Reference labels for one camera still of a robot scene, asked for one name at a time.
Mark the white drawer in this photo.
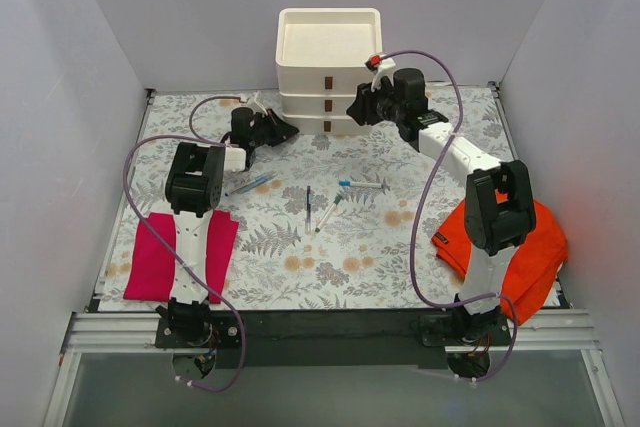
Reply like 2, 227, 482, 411
280, 93, 356, 118
282, 114, 372, 136

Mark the white bottom drawer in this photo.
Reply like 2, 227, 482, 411
282, 114, 372, 136

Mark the white green pen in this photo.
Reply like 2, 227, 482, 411
314, 194, 343, 233

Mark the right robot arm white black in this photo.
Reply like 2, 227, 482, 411
347, 66, 536, 345

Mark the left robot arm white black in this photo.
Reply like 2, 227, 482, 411
161, 107, 299, 347

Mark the blue capped white pen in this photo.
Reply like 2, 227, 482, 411
245, 174, 276, 191

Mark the white stacked drawer unit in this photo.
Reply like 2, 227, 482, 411
275, 8, 383, 95

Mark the white teal capped marker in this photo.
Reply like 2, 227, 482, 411
338, 180, 387, 190

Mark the dark blue pen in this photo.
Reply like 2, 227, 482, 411
305, 185, 312, 235

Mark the floral patterned table mat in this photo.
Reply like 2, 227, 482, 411
96, 87, 513, 312

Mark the magenta folded cloth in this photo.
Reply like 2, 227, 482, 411
123, 210, 239, 303

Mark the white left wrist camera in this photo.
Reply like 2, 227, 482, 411
244, 91, 270, 116

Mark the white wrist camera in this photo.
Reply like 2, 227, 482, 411
244, 91, 270, 116
365, 54, 396, 91

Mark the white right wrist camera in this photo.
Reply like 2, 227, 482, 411
365, 54, 396, 91

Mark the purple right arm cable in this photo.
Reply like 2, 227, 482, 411
382, 49, 517, 388

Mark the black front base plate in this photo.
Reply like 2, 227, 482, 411
154, 305, 511, 369

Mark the aluminium front frame rail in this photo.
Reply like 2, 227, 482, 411
60, 309, 624, 426

